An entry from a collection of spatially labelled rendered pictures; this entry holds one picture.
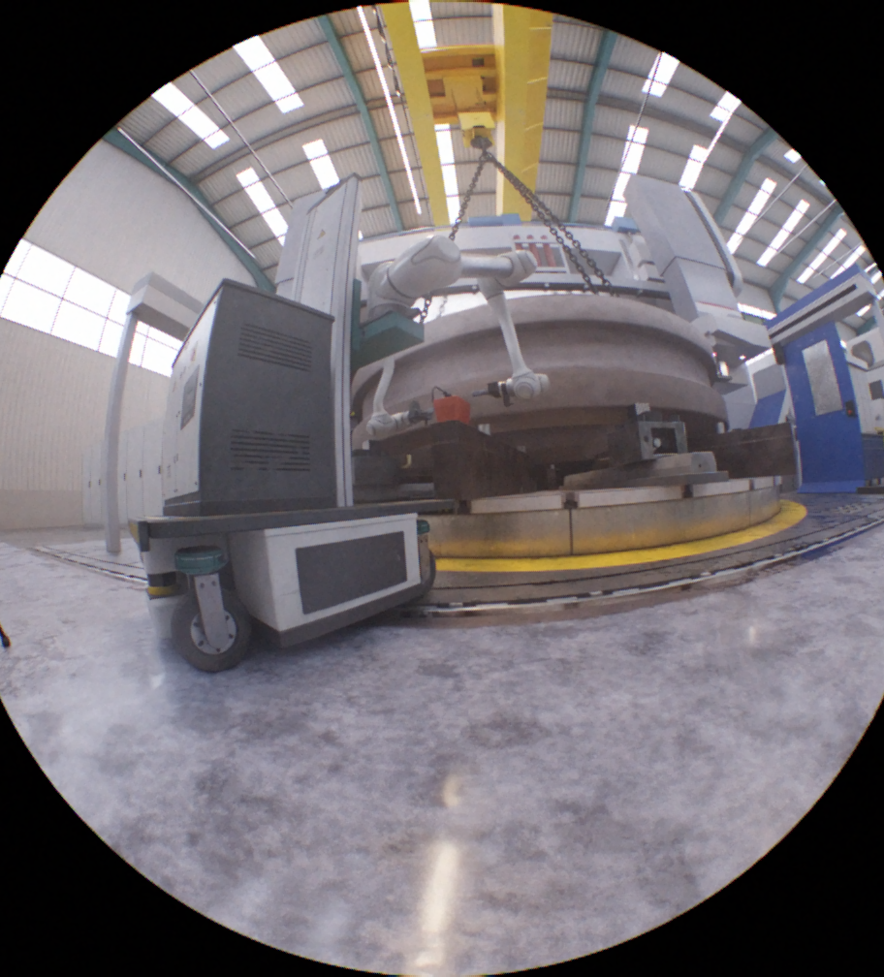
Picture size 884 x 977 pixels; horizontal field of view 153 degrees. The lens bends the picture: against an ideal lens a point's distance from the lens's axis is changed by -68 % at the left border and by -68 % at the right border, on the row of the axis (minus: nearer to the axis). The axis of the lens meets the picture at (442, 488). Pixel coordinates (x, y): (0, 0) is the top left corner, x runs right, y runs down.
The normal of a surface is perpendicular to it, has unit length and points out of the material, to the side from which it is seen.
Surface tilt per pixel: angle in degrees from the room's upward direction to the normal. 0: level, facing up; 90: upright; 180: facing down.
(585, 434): 90
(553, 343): 90
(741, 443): 90
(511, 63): 180
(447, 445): 90
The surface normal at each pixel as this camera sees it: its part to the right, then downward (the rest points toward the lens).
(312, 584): 0.83, -0.07
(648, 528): -0.14, -0.01
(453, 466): -0.43, 0.00
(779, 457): -0.94, 0.05
